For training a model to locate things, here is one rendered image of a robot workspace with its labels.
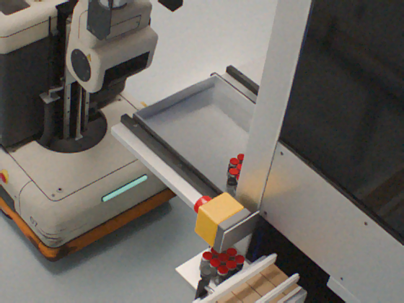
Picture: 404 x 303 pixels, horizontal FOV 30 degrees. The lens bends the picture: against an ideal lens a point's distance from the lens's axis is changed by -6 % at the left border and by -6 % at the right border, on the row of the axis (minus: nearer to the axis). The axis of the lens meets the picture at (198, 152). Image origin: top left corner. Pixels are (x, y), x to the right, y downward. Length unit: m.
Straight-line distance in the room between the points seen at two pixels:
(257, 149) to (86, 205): 1.16
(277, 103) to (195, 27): 2.44
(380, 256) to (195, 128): 0.70
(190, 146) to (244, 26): 2.06
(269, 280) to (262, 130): 0.30
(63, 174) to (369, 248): 1.43
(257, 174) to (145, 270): 1.27
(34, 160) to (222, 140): 0.93
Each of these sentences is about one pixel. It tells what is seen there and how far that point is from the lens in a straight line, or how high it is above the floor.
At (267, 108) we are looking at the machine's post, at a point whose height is 1.25.
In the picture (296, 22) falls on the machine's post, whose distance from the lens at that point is 1.24.
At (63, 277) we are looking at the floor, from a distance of 2.63.
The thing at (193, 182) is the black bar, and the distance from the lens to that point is 1.71.
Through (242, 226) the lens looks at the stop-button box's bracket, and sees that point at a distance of 1.49.
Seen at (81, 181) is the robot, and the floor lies 0.28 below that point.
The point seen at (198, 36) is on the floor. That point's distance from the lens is 3.69.
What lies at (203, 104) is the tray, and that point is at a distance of 1.92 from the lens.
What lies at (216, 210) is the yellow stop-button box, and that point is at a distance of 1.48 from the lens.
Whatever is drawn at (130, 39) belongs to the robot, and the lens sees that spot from 2.25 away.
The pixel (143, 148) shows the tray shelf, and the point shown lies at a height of 0.88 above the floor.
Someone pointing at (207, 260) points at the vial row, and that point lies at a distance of 1.54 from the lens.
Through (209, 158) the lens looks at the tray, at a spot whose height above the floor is 0.88.
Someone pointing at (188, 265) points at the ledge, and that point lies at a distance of 1.58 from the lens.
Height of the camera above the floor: 2.11
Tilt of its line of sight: 43 degrees down
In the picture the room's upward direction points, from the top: 10 degrees clockwise
